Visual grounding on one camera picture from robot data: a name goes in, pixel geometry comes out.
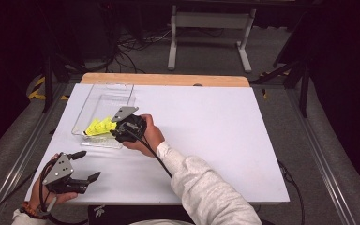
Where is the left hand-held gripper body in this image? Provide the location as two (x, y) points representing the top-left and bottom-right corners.
(42, 152), (90, 195)

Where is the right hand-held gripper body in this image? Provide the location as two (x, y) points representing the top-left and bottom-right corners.
(110, 106), (148, 143)

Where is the yellow plastic shuttlecock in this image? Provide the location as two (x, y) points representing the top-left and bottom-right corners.
(102, 115), (118, 132)
(83, 117), (102, 137)
(92, 118), (112, 136)

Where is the clear plastic container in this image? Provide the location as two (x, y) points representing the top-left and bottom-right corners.
(70, 82), (137, 150)

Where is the person's right hand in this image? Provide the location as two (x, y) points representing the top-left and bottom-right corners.
(123, 113), (166, 158)

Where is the person's left hand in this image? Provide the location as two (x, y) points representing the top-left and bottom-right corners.
(30, 153), (80, 211)

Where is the person's black garment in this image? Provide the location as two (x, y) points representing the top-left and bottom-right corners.
(87, 204), (195, 225)

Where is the black stand leg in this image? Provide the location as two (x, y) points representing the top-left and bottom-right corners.
(41, 55), (55, 113)
(249, 59), (310, 119)

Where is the yellow black floor tape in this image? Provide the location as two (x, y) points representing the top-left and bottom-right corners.
(27, 76), (69, 101)

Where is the white metal stand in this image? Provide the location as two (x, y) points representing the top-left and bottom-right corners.
(167, 4), (257, 74)

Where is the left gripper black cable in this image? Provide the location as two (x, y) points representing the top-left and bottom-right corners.
(38, 156), (88, 225)

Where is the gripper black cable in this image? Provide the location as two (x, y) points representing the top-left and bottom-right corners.
(38, 156), (88, 225)
(121, 126), (173, 179)

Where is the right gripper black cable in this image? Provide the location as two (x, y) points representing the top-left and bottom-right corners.
(121, 126), (173, 179)

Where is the aluminium floor rail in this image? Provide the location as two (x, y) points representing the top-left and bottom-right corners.
(285, 88), (357, 225)
(0, 83), (73, 225)

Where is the brown bead bracelet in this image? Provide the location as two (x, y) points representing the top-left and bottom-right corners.
(20, 201), (41, 219)

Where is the bundle of black floor cables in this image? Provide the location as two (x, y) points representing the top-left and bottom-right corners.
(83, 27), (226, 74)

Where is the black floor cable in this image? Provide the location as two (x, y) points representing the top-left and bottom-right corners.
(277, 159), (307, 225)

